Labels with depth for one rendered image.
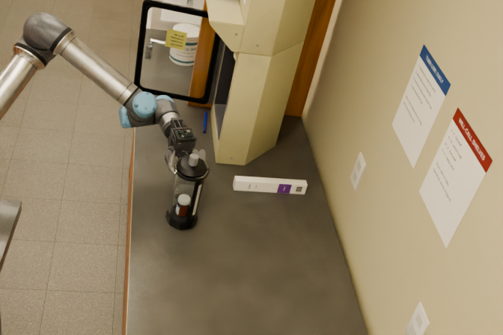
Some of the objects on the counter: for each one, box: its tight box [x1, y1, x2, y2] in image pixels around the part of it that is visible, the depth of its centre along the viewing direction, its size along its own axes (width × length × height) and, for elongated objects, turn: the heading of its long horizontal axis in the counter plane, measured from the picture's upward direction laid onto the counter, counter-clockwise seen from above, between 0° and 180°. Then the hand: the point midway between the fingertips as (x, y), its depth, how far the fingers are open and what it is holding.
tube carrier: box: [168, 156, 210, 223], centre depth 208 cm, size 11×11×21 cm
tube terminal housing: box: [210, 0, 326, 165], centre depth 236 cm, size 25×32×77 cm
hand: (190, 173), depth 203 cm, fingers closed on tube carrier, 10 cm apart
